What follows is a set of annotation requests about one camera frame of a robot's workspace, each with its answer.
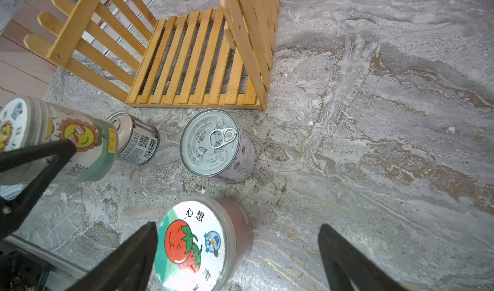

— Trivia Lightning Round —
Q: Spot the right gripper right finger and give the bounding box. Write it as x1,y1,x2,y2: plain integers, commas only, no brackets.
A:
318,224,406,290

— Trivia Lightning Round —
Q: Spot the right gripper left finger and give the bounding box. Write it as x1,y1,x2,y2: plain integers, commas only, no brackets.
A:
69,222,158,290

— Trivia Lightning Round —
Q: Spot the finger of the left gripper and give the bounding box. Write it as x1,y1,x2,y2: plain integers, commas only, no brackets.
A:
1,140,77,240

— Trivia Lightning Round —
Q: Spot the tomato lid seed jar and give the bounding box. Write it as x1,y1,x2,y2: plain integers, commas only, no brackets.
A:
154,196,253,290

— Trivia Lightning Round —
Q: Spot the sunflower lid seed jar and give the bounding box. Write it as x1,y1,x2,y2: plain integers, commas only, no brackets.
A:
1,97,118,184

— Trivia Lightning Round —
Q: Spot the silver tin can barcode label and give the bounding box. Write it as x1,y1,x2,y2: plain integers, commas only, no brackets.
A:
106,111,160,166

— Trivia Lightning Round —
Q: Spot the purple label tin can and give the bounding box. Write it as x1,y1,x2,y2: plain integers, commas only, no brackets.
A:
180,108,257,184

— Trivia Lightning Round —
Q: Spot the bamboo two-tier shelf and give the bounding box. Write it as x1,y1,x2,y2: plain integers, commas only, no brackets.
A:
24,0,280,111

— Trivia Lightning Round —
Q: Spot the aluminium front rail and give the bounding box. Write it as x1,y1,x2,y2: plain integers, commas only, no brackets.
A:
1,235,87,290

